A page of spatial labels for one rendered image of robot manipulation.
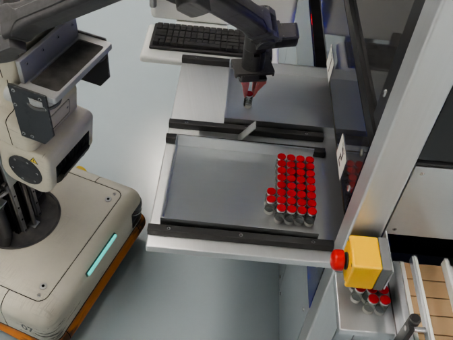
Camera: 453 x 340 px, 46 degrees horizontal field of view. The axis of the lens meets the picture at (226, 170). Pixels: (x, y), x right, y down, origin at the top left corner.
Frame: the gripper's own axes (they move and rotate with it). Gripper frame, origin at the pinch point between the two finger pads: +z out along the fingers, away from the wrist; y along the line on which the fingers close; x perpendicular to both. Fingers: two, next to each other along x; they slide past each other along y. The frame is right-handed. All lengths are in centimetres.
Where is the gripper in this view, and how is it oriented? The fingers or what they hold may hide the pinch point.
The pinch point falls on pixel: (249, 94)
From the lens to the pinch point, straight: 144.5
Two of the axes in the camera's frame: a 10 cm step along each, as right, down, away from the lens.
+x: -1.8, -7.3, 6.6
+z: -0.7, 6.8, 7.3
